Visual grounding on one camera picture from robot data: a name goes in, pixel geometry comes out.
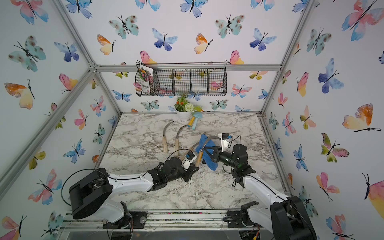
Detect seed packet in basket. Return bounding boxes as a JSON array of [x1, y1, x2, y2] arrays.
[[138, 65, 154, 93]]

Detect aluminium front rail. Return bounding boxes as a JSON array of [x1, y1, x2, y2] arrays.
[[58, 209, 313, 232]]

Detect yellow handled garden tool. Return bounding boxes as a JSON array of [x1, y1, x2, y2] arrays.
[[187, 116, 196, 128]]

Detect white pot with plant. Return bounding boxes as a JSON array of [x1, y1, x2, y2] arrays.
[[174, 96, 203, 122]]

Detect sickle wooden handle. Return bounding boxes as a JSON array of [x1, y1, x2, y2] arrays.
[[182, 142, 200, 161], [175, 125, 188, 156], [195, 136, 221, 167], [163, 121, 174, 153]]

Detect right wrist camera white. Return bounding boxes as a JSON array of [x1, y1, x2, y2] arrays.
[[218, 133, 233, 152]]

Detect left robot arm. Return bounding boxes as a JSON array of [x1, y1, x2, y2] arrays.
[[69, 158, 199, 224]]

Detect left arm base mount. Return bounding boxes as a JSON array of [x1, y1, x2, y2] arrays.
[[103, 211, 148, 230]]

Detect blue microfiber rag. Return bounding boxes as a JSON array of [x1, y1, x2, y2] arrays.
[[196, 134, 218, 171]]

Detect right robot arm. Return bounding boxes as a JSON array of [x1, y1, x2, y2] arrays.
[[201, 144, 317, 240]]

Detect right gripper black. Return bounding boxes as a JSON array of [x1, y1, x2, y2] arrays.
[[204, 146, 239, 172]]

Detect teal garden trowel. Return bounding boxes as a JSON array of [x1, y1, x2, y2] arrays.
[[192, 112, 203, 130]]

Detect black wire wall basket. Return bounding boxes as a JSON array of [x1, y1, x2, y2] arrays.
[[134, 62, 228, 97]]

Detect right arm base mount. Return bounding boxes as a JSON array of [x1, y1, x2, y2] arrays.
[[223, 201, 272, 229]]

